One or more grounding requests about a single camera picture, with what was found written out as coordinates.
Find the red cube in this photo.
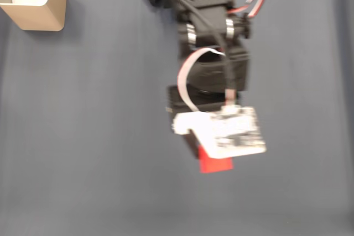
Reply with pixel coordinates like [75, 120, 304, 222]
[198, 146, 235, 174]

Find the beige box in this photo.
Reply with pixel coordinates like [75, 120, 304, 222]
[0, 0, 67, 32]

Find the grey table mat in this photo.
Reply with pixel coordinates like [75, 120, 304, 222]
[0, 0, 354, 236]

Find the red white gripper servo cable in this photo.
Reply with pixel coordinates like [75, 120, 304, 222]
[176, 48, 226, 113]

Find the white camera board mount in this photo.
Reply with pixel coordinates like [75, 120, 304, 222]
[171, 105, 268, 159]

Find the black camera cable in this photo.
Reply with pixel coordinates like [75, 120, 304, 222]
[162, 0, 239, 107]

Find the red white wrist servo cable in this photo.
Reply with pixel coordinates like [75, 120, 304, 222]
[227, 0, 267, 19]

